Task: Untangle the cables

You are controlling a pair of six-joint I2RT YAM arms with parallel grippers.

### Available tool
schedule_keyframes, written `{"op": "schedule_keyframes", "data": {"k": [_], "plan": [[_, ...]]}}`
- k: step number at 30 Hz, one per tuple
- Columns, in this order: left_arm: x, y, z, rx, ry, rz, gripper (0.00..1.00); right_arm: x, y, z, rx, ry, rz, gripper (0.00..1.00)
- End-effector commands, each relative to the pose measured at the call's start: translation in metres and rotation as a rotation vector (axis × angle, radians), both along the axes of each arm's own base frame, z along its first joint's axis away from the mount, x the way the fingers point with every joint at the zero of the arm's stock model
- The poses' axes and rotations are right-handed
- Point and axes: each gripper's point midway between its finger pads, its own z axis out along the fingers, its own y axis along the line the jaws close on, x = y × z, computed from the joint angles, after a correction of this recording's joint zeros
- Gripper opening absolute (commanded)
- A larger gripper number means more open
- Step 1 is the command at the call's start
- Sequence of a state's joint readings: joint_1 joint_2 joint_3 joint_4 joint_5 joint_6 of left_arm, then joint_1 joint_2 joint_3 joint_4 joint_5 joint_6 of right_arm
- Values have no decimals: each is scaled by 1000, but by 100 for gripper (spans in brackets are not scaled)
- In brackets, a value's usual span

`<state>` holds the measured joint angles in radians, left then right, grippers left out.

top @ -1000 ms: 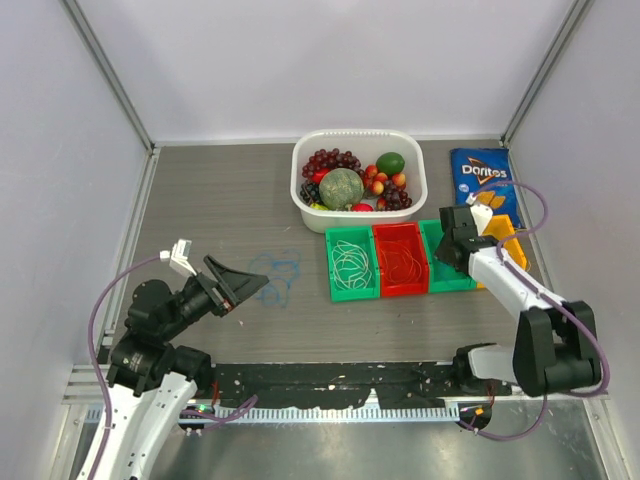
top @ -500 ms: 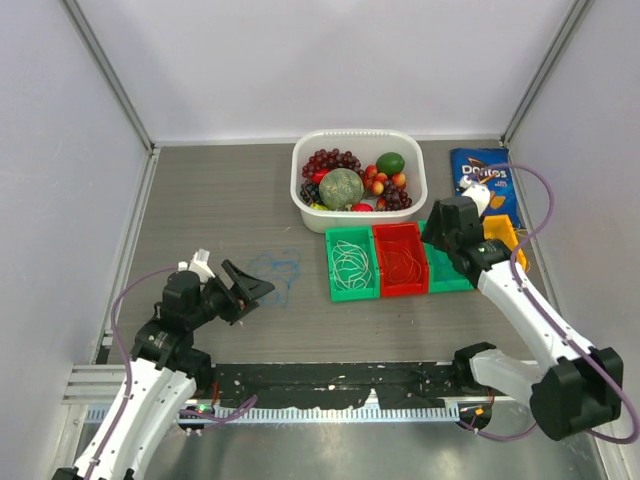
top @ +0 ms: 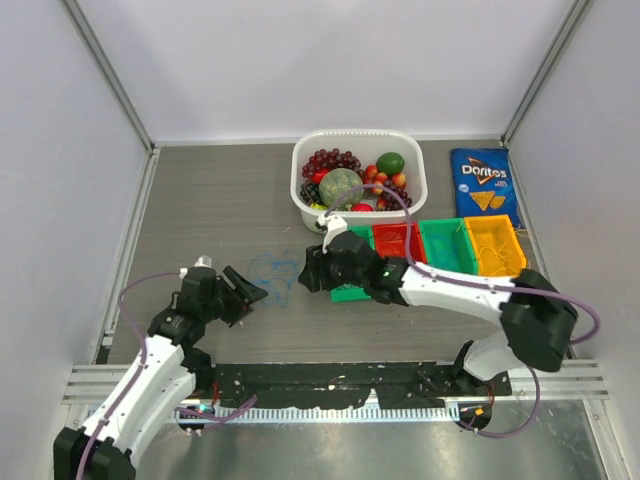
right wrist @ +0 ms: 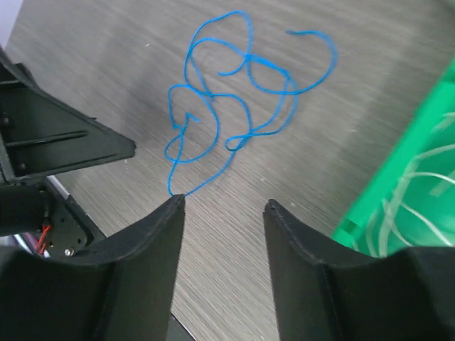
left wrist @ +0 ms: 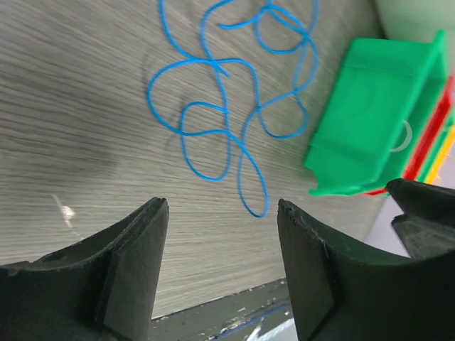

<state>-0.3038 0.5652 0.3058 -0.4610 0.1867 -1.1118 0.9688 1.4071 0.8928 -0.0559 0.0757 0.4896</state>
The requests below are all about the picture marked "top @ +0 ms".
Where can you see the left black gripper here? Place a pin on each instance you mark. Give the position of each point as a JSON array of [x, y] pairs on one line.
[[246, 292]]

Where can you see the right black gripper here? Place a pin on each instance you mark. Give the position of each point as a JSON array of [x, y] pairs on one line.
[[316, 268]]

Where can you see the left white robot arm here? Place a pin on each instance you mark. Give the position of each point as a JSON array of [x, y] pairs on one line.
[[166, 371]]

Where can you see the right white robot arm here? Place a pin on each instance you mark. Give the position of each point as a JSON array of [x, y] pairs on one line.
[[534, 322]]

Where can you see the left green plastic bin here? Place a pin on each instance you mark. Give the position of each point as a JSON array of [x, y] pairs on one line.
[[347, 292]]

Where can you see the green plastic bin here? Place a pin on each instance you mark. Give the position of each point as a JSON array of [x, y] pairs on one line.
[[448, 245], [347, 292]]

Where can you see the red apple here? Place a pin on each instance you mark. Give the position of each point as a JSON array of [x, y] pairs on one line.
[[362, 208]]

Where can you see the dark blue grape bunch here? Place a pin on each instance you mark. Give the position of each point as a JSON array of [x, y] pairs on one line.
[[309, 193]]

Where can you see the red plastic bin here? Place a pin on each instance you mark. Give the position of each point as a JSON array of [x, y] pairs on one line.
[[390, 241]]

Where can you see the green speckled melon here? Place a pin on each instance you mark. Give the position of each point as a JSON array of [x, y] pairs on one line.
[[338, 187]]

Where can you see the dark red grape bunch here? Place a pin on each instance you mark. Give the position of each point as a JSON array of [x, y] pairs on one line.
[[391, 197]]

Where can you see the red yellow cherry cluster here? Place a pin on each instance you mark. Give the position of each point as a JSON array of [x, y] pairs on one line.
[[372, 175]]

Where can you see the green lime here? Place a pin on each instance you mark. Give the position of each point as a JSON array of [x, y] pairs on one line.
[[390, 163]]

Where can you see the right green plastic bin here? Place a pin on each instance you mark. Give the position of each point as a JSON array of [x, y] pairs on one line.
[[448, 245]]

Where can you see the white plastic fruit basket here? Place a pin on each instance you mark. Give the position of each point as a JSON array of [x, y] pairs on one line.
[[368, 146]]

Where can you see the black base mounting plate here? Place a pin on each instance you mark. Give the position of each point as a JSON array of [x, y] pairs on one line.
[[338, 386]]

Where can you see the yellow plastic bin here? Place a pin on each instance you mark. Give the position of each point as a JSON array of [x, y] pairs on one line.
[[496, 245]]

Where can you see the blue Doritos chip bag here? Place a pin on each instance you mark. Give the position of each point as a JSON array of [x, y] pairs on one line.
[[483, 183]]

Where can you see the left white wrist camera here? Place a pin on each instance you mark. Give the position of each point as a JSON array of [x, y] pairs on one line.
[[201, 269]]

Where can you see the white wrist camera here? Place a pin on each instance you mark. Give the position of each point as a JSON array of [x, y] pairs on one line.
[[332, 225], [201, 269]]

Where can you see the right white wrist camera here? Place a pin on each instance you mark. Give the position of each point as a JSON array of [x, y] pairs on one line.
[[332, 225]]

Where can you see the white slotted cable duct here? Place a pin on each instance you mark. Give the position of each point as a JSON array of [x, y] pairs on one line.
[[369, 413]]

